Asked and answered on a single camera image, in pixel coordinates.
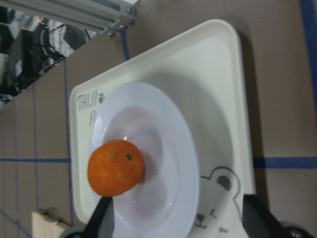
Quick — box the cream bear tray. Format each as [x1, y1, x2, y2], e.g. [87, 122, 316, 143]
[69, 20, 255, 238]

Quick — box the aluminium frame post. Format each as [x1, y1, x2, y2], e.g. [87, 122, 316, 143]
[0, 0, 135, 36]

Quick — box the wooden cutting board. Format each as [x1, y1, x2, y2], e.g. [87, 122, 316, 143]
[31, 207, 70, 238]

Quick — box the brown paper table mat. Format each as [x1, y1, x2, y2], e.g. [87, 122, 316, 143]
[0, 0, 317, 238]

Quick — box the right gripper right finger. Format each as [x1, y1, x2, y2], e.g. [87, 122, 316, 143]
[242, 194, 287, 238]

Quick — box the white round plate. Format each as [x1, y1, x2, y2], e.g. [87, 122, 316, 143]
[90, 82, 200, 238]

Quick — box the orange fruit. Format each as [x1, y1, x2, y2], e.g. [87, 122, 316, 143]
[87, 139, 145, 197]

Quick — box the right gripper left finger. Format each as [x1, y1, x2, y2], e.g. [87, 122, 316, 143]
[84, 197, 114, 238]

